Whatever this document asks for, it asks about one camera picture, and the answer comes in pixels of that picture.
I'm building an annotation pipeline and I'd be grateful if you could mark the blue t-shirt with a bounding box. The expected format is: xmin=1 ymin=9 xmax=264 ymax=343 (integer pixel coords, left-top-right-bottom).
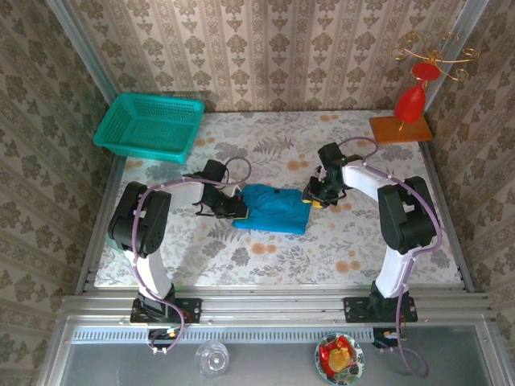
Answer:
xmin=232 ymin=183 xmax=311 ymax=236

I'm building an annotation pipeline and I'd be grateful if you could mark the floral tablecloth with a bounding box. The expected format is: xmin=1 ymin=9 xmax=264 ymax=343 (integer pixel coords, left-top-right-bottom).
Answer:
xmin=94 ymin=110 xmax=464 ymax=287

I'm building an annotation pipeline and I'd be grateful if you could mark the orange wooden board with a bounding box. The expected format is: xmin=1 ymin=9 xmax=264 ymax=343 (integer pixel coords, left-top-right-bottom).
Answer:
xmin=369 ymin=115 xmax=435 ymax=145

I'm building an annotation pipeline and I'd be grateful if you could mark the teal plastic basket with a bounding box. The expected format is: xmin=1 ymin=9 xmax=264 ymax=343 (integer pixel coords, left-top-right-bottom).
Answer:
xmin=93 ymin=92 xmax=205 ymax=164

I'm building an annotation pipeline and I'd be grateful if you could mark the black controller board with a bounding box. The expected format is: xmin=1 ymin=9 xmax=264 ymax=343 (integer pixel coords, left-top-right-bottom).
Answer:
xmin=147 ymin=327 xmax=182 ymax=343
xmin=372 ymin=327 xmax=407 ymax=349

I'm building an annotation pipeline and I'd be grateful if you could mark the red snack wrapper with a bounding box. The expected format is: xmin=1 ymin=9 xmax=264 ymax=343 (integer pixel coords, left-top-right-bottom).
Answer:
xmin=319 ymin=336 xmax=356 ymax=377

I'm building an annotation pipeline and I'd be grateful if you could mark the clear glass bowl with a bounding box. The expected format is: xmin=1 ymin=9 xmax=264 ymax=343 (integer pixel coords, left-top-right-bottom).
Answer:
xmin=194 ymin=339 xmax=230 ymax=379

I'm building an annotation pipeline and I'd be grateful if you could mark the patterned plate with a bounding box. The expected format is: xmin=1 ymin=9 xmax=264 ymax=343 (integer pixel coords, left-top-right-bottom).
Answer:
xmin=314 ymin=331 xmax=366 ymax=386

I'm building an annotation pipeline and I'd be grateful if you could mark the aluminium frame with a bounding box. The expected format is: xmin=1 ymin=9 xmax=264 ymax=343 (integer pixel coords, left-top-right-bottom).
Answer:
xmin=38 ymin=0 xmax=504 ymax=386

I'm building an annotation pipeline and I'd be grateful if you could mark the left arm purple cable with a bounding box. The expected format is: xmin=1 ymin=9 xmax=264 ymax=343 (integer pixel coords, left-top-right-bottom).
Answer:
xmin=130 ymin=156 xmax=253 ymax=355

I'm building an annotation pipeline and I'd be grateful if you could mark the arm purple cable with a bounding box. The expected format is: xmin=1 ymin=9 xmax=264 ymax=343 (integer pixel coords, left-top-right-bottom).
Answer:
xmin=337 ymin=136 xmax=443 ymax=379
xmin=130 ymin=156 xmax=253 ymax=355

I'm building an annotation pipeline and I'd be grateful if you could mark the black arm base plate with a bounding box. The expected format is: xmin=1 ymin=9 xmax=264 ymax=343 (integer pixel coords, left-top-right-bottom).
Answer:
xmin=129 ymin=297 xmax=202 ymax=325
xmin=343 ymin=296 xmax=418 ymax=324

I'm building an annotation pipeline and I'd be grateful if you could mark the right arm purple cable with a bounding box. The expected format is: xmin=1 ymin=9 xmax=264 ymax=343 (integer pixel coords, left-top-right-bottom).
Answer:
xmin=337 ymin=136 xmax=443 ymax=379

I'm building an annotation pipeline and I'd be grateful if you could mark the grey slotted cable duct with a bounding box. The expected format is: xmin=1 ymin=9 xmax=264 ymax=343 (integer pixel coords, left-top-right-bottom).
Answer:
xmin=71 ymin=325 xmax=375 ymax=343

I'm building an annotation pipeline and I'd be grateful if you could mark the gold wire ornament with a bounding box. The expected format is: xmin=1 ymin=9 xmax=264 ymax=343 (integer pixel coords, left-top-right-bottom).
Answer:
xmin=392 ymin=31 xmax=480 ymax=132

